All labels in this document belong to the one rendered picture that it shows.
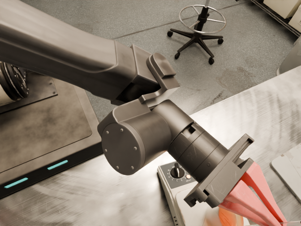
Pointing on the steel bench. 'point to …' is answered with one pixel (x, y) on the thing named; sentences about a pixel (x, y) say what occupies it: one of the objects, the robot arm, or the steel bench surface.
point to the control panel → (174, 183)
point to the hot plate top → (191, 220)
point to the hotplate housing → (171, 193)
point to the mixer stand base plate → (290, 169)
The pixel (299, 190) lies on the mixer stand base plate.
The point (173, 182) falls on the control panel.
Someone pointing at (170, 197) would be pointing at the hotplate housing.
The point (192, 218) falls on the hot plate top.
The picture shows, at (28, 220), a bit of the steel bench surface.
